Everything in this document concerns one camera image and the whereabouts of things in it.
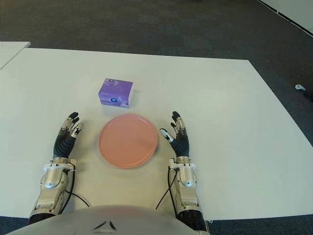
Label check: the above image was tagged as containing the pink round plate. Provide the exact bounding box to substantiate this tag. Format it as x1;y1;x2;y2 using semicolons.
98;114;158;169

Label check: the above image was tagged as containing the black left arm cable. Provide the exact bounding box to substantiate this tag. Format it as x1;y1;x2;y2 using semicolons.
60;168;91;213

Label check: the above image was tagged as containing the white side table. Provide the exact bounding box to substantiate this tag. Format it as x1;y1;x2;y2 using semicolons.
0;41;31;71

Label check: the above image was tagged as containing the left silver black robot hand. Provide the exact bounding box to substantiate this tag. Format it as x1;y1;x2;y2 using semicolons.
52;112;84;160

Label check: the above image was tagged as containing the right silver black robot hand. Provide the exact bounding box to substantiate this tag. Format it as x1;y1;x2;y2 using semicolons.
159;111;191;157

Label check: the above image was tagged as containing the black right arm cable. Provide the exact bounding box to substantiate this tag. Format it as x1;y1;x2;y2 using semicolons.
155;166;178;218

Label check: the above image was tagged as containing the purple tissue paper pack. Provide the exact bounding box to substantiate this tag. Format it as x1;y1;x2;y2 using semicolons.
98;77;134;108

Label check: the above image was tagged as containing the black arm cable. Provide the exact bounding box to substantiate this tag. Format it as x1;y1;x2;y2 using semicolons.
155;166;178;218
60;168;91;213

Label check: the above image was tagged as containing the grey robot torso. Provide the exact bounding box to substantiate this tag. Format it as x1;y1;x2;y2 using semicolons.
9;205;196;235

